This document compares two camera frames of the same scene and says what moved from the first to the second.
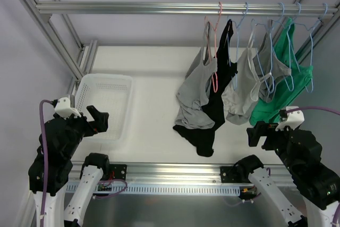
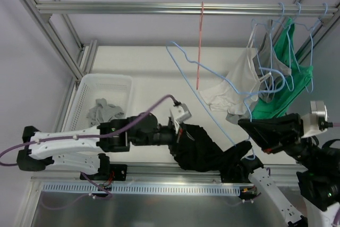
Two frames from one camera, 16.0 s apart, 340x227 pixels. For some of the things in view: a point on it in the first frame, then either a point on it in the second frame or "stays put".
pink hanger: (214, 73) → (199, 55)
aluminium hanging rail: (265, 8) stays put
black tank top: (203, 139) → (196, 150)
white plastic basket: (111, 93) stays put
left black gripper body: (86, 125) → (171, 139)
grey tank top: (192, 110) → (103, 112)
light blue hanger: (235, 78) → (250, 116)
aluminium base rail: (187, 174) stays put
